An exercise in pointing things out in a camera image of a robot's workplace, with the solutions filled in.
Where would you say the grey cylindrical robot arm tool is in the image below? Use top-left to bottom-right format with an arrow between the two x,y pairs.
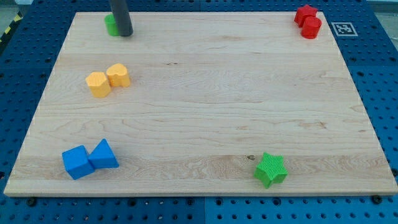
109,0 -> 134,37

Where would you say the green star block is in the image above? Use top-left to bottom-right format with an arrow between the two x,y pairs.
254,152 -> 288,189

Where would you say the red star block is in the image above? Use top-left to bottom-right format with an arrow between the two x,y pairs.
294,4 -> 318,27

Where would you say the light wooden board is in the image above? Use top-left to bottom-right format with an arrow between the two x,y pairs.
4,12 -> 397,197

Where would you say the yellow heart block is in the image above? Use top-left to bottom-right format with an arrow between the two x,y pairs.
106,63 -> 131,87

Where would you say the yellow hexagon block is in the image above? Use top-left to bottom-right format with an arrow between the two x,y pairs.
85,72 -> 111,98

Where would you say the blue triangle block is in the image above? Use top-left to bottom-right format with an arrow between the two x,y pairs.
88,139 -> 119,169

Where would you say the green cylinder block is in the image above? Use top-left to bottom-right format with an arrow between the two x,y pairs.
104,14 -> 119,36

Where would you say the blue cube block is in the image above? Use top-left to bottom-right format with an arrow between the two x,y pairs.
62,145 -> 95,180

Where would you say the red cylinder block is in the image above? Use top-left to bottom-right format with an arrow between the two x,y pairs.
300,16 -> 322,39

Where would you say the white fiducial marker tag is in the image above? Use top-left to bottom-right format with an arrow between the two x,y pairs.
331,22 -> 358,37

